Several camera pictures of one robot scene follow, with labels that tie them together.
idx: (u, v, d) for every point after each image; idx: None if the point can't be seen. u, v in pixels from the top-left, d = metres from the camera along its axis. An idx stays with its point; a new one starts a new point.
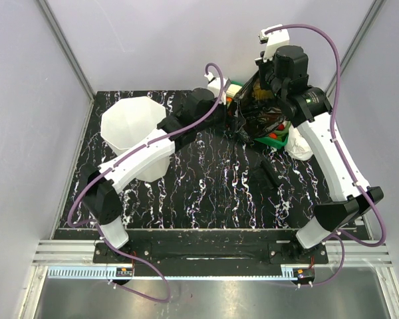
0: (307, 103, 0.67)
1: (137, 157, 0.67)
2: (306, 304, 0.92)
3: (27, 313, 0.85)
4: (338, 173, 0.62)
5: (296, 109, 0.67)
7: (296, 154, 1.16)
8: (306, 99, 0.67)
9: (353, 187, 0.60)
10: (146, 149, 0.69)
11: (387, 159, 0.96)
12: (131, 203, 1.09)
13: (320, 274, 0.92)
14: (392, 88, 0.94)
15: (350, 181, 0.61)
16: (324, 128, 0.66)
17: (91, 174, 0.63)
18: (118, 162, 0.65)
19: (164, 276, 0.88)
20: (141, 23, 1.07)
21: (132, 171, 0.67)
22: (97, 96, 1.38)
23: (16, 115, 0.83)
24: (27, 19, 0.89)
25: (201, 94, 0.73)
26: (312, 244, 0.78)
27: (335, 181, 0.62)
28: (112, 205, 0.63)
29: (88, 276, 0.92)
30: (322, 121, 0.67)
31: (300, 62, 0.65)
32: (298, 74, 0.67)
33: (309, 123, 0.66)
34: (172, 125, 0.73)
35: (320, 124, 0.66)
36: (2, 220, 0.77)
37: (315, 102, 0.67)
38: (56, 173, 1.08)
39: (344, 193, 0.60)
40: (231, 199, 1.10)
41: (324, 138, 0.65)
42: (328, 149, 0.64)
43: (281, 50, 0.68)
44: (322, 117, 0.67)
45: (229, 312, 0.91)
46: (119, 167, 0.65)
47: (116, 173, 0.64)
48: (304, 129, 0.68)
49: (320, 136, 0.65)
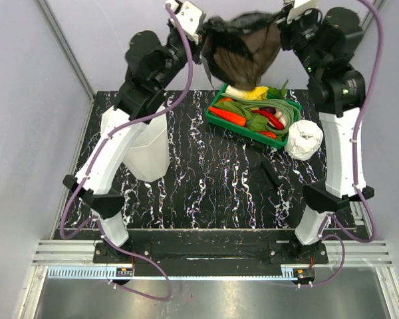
0: (342, 94, 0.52)
1: (106, 155, 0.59)
2: (306, 304, 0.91)
3: (27, 313, 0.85)
4: (342, 173, 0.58)
5: (327, 93, 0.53)
7: (296, 154, 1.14)
8: (344, 88, 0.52)
9: (350, 188, 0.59)
10: (111, 143, 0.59)
11: (386, 159, 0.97)
12: (131, 203, 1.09)
13: (320, 274, 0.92)
14: (392, 87, 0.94)
15: (352, 181, 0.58)
16: (350, 125, 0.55)
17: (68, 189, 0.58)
18: (89, 168, 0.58)
19: (167, 276, 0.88)
20: (140, 23, 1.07)
21: (108, 168, 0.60)
22: (97, 96, 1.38)
23: (17, 115, 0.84)
24: (27, 19, 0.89)
25: (150, 46, 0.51)
26: (309, 240, 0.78)
27: (336, 177, 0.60)
28: (108, 202, 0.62)
29: (88, 276, 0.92)
30: (352, 115, 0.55)
31: (353, 39, 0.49)
32: (344, 52, 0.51)
33: (336, 119, 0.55)
34: (130, 94, 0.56)
35: (347, 119, 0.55)
36: (2, 220, 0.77)
37: (351, 92, 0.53)
38: (56, 173, 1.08)
39: (340, 191, 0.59)
40: (231, 199, 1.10)
41: (344, 136, 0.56)
42: (344, 149, 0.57)
43: (334, 18, 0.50)
44: (352, 112, 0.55)
45: (229, 312, 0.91)
46: (92, 173, 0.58)
47: (92, 179, 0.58)
48: (327, 120, 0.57)
49: (341, 134, 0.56)
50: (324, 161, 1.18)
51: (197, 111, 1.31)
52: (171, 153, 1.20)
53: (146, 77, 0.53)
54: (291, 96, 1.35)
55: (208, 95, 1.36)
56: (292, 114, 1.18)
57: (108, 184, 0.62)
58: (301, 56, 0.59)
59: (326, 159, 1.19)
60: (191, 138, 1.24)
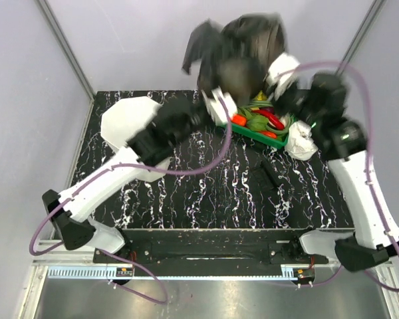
0: (343, 139, 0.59)
1: (101, 183, 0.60)
2: (306, 304, 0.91)
3: (27, 313, 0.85)
4: (369, 220, 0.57)
5: (329, 143, 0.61)
7: (296, 154, 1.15)
8: (342, 134, 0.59)
9: (384, 236, 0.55)
10: (110, 173, 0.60)
11: (387, 159, 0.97)
12: (131, 203, 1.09)
13: (320, 274, 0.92)
14: None
15: (382, 228, 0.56)
16: (360, 169, 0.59)
17: (50, 203, 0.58)
18: (78, 190, 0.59)
19: (155, 276, 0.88)
20: (141, 23, 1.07)
21: (94, 199, 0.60)
22: (98, 96, 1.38)
23: (17, 115, 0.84)
24: (27, 19, 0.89)
25: (173, 106, 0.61)
26: (313, 249, 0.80)
27: (365, 228, 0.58)
28: (77, 232, 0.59)
29: (89, 276, 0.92)
30: (358, 159, 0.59)
31: (340, 92, 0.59)
32: (336, 107, 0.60)
33: (342, 161, 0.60)
34: (146, 142, 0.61)
35: (358, 164, 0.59)
36: (2, 220, 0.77)
37: (352, 137, 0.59)
38: (56, 174, 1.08)
39: (374, 242, 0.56)
40: (231, 199, 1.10)
41: (358, 179, 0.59)
42: (363, 193, 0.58)
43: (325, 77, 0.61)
44: (357, 155, 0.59)
45: (229, 312, 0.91)
46: (78, 196, 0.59)
47: (76, 202, 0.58)
48: (336, 167, 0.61)
49: (354, 177, 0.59)
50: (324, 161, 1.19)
51: None
52: None
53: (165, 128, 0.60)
54: None
55: None
56: None
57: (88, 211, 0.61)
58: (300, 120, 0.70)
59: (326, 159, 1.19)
60: (191, 138, 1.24)
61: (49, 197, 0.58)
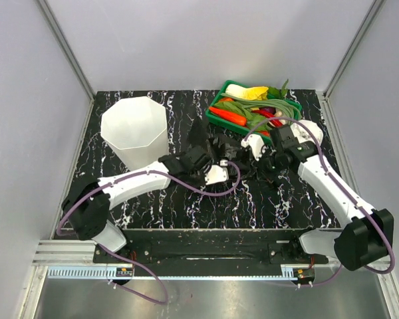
0: (298, 150, 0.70)
1: (137, 180, 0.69)
2: (306, 304, 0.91)
3: (27, 313, 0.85)
4: (338, 199, 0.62)
5: (292, 158, 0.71)
7: None
8: (298, 148, 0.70)
9: (356, 210, 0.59)
10: (146, 175, 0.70)
11: (386, 159, 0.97)
12: (131, 203, 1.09)
13: (320, 274, 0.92)
14: (393, 88, 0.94)
15: (352, 204, 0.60)
16: (316, 164, 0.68)
17: (88, 185, 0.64)
18: (118, 179, 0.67)
19: (157, 276, 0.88)
20: (141, 23, 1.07)
21: (127, 192, 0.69)
22: (97, 96, 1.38)
23: (17, 115, 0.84)
24: (27, 19, 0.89)
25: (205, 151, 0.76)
26: (313, 250, 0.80)
27: (340, 211, 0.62)
28: (99, 220, 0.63)
29: (89, 276, 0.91)
30: (314, 159, 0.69)
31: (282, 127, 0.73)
32: (286, 135, 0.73)
33: (302, 165, 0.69)
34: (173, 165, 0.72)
35: (314, 162, 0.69)
36: (2, 220, 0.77)
37: (306, 149, 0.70)
38: (56, 174, 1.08)
39: (348, 215, 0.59)
40: (231, 199, 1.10)
41: (318, 173, 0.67)
42: (328, 183, 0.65)
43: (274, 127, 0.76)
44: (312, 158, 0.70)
45: (230, 312, 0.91)
46: (117, 185, 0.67)
47: (115, 189, 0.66)
48: (304, 173, 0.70)
49: (315, 172, 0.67)
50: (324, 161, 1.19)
51: (197, 111, 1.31)
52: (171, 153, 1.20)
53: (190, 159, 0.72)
54: (291, 96, 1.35)
55: (208, 95, 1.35)
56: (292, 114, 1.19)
57: (116, 205, 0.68)
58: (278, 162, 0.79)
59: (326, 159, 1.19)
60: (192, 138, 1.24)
61: (90, 180, 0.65)
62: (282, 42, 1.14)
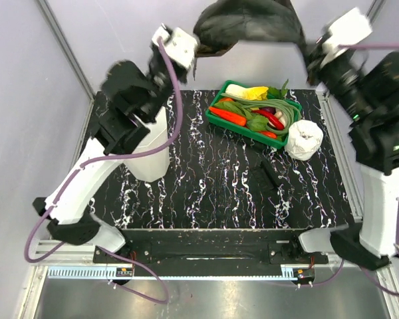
0: (394, 151, 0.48)
1: (78, 186, 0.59)
2: (306, 303, 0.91)
3: (27, 313, 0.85)
4: (383, 232, 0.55)
5: (376, 148, 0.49)
7: (296, 154, 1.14)
8: (394, 144, 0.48)
9: (392, 248, 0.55)
10: (83, 174, 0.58)
11: None
12: (131, 203, 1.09)
13: (319, 274, 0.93)
14: None
15: (394, 242, 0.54)
16: (396, 183, 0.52)
17: (38, 211, 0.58)
18: (57, 198, 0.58)
19: (158, 276, 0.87)
20: (141, 23, 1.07)
21: (77, 201, 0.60)
22: (97, 96, 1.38)
23: (17, 115, 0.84)
24: (26, 20, 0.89)
25: (122, 82, 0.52)
26: (312, 248, 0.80)
27: (376, 238, 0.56)
28: (74, 234, 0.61)
29: (88, 276, 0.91)
30: (398, 175, 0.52)
31: None
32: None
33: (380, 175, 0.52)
34: (114, 127, 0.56)
35: (395, 177, 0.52)
36: (2, 220, 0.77)
37: None
38: (56, 173, 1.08)
39: (380, 251, 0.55)
40: (231, 199, 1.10)
41: (390, 194, 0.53)
42: (387, 208, 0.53)
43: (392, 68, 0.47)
44: None
45: (229, 312, 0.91)
46: (60, 202, 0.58)
47: (60, 209, 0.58)
48: (371, 174, 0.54)
49: (386, 192, 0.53)
50: (324, 161, 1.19)
51: (197, 111, 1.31)
52: (171, 153, 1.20)
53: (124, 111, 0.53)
54: (291, 96, 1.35)
55: (208, 95, 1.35)
56: (292, 114, 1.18)
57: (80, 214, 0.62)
58: (342, 101, 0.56)
59: (326, 159, 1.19)
60: (191, 138, 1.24)
61: (38, 204, 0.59)
62: None
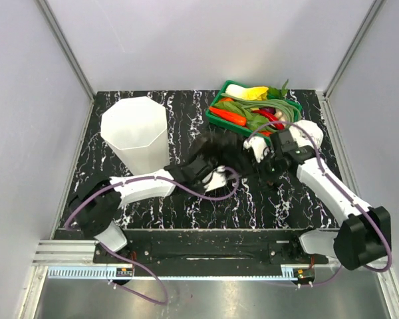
0: (296, 153, 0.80)
1: (144, 184, 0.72)
2: (306, 303, 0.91)
3: (27, 313, 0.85)
4: (336, 198, 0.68)
5: (290, 161, 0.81)
7: None
8: (296, 151, 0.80)
9: (354, 208, 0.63)
10: (153, 181, 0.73)
11: (387, 159, 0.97)
12: (131, 203, 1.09)
13: (319, 274, 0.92)
14: (393, 87, 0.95)
15: (348, 201, 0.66)
16: (315, 167, 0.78)
17: (94, 185, 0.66)
18: (129, 180, 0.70)
19: (157, 276, 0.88)
20: (141, 23, 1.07)
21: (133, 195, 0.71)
22: (97, 96, 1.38)
23: (17, 115, 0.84)
24: (27, 20, 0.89)
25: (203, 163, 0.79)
26: (311, 250, 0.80)
27: (336, 207, 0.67)
28: (105, 216, 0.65)
29: (89, 276, 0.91)
30: (312, 163, 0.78)
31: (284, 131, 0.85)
32: (286, 139, 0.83)
33: (302, 167, 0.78)
34: (179, 176, 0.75)
35: (312, 165, 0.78)
36: (2, 220, 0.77)
37: (304, 153, 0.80)
38: (56, 174, 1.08)
39: (344, 211, 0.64)
40: (231, 199, 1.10)
41: (316, 175, 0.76)
42: (323, 182, 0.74)
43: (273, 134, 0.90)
44: (310, 162, 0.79)
45: (229, 312, 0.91)
46: (127, 185, 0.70)
47: (125, 189, 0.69)
48: (302, 173, 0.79)
49: (312, 173, 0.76)
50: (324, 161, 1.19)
51: (197, 111, 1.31)
52: (171, 153, 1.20)
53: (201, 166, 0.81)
54: (291, 96, 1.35)
55: (208, 95, 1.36)
56: (292, 114, 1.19)
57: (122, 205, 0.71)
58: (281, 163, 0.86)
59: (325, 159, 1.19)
60: (191, 139, 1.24)
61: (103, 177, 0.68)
62: (283, 42, 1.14)
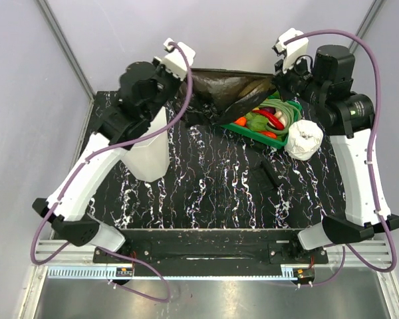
0: (350, 115, 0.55)
1: (82, 181, 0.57)
2: (306, 303, 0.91)
3: (27, 313, 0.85)
4: (362, 197, 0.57)
5: (335, 117, 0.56)
7: (296, 154, 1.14)
8: (351, 109, 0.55)
9: (373, 215, 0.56)
10: (88, 167, 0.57)
11: (387, 159, 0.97)
12: (131, 203, 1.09)
13: (319, 274, 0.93)
14: (393, 87, 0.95)
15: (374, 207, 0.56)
16: (362, 147, 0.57)
17: (41, 211, 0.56)
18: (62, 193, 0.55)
19: (162, 276, 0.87)
20: (141, 23, 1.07)
21: (81, 197, 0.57)
22: (97, 96, 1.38)
23: (17, 115, 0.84)
24: (27, 20, 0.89)
25: (135, 74, 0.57)
26: (312, 246, 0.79)
27: (356, 205, 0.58)
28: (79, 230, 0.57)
29: (89, 276, 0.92)
30: (361, 138, 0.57)
31: (345, 64, 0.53)
32: (341, 76, 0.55)
33: (347, 139, 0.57)
34: (112, 121, 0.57)
35: (360, 143, 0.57)
36: (2, 220, 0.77)
37: (359, 114, 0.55)
38: (56, 173, 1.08)
39: (362, 218, 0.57)
40: (231, 199, 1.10)
41: (358, 158, 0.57)
42: (359, 171, 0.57)
43: (324, 49, 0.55)
44: (361, 134, 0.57)
45: (229, 312, 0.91)
46: (64, 198, 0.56)
47: (64, 205, 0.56)
48: (338, 142, 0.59)
49: (354, 155, 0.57)
50: (324, 161, 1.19)
51: None
52: (171, 153, 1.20)
53: (135, 102, 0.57)
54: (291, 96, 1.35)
55: None
56: (293, 115, 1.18)
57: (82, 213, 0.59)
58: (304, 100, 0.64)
59: (326, 159, 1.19)
60: (191, 138, 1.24)
61: (38, 206, 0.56)
62: None
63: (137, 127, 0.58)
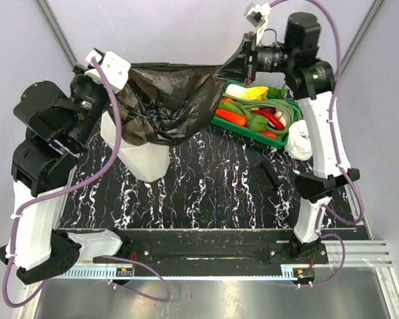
0: (312, 78, 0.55)
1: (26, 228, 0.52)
2: (306, 303, 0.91)
3: (27, 312, 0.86)
4: (325, 153, 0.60)
5: (299, 80, 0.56)
7: (296, 154, 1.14)
8: (313, 73, 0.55)
9: (335, 168, 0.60)
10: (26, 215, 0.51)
11: (387, 159, 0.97)
12: (131, 203, 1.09)
13: (320, 274, 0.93)
14: (392, 86, 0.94)
15: (334, 161, 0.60)
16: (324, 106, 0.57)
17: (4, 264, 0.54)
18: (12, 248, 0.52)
19: (162, 276, 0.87)
20: (141, 24, 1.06)
21: (37, 241, 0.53)
22: None
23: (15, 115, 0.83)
24: (24, 20, 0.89)
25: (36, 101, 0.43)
26: (307, 235, 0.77)
27: (320, 159, 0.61)
28: (52, 266, 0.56)
29: (89, 276, 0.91)
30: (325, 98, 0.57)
31: (312, 32, 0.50)
32: (308, 44, 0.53)
33: (310, 102, 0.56)
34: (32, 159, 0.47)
35: (323, 102, 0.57)
36: (0, 222, 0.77)
37: (321, 78, 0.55)
38: None
39: (325, 172, 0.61)
40: (231, 199, 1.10)
41: (321, 117, 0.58)
42: (322, 129, 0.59)
43: (295, 16, 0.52)
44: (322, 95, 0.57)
45: (229, 312, 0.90)
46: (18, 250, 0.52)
47: (21, 256, 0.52)
48: (304, 105, 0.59)
49: (318, 115, 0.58)
50: None
51: None
52: (171, 153, 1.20)
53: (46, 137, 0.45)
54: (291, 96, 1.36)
55: None
56: (292, 114, 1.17)
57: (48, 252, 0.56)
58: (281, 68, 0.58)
59: None
60: (191, 138, 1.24)
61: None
62: None
63: (62, 162, 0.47)
